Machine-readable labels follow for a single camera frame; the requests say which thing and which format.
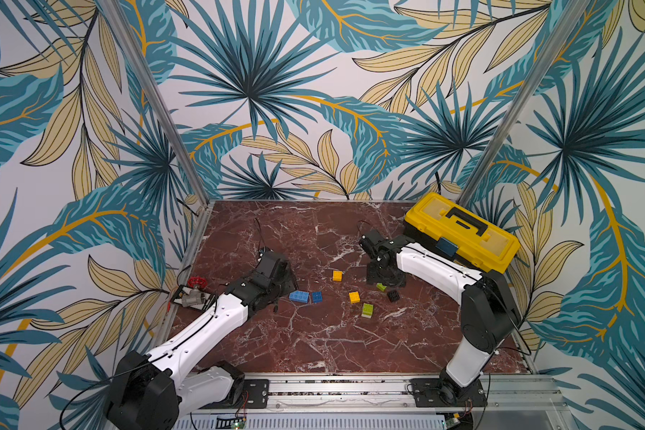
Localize yellow black toolbox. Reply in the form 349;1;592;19
404;193;521;273

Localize long light blue lego brick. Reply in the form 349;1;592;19
288;290;310;304

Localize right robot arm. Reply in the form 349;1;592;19
359;229;522;408

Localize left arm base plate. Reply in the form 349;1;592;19
200;378;270;411

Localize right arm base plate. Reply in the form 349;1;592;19
408;378;487;409

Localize black lego brick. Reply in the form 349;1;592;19
387;290;401;303

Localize red emergency stop button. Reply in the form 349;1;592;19
187;276;208;293

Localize aluminium front rail frame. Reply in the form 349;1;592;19
170;373;577;429

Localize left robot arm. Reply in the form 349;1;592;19
103;248;297;429

